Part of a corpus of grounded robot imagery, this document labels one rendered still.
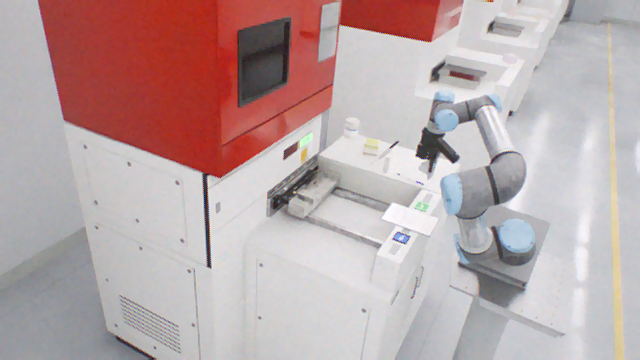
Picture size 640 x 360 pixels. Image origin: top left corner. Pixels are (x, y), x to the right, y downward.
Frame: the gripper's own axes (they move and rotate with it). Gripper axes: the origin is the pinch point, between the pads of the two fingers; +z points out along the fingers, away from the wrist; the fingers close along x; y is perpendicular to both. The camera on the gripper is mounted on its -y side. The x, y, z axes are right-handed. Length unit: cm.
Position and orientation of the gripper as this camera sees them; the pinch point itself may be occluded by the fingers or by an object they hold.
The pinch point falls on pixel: (430, 177)
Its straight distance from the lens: 194.3
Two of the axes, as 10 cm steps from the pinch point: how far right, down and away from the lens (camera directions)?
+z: -0.8, 8.5, 5.2
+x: -4.7, 4.2, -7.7
